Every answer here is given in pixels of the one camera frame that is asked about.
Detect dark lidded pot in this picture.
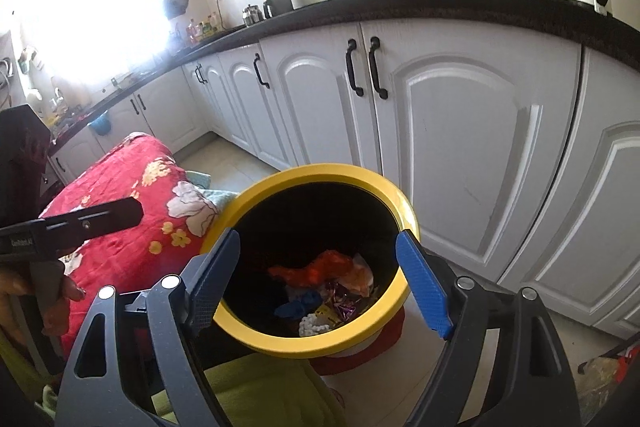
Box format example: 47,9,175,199
262,0,294,20

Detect condiment bottles group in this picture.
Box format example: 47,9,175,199
186,14,222,44

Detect green sleeved left forearm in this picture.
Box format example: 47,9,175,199
1,326,62,421

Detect white lower cabinets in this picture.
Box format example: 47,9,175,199
53,20,639,337

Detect steel teapot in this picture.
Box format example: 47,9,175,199
242,4,264,26

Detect black kitchen countertop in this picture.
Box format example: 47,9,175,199
49,0,639,155

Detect blue hanging basin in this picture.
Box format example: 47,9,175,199
89,110,112,136

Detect left hand with ring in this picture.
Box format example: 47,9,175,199
0,263,87,346

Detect small wall fan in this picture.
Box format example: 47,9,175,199
162,0,190,20

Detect trash inside bin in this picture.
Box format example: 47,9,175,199
268,251,380,338

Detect yellow rimmed black trash bin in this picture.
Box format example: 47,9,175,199
203,164,419,359

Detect red floral tablecloth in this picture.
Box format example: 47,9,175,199
42,132,236,355

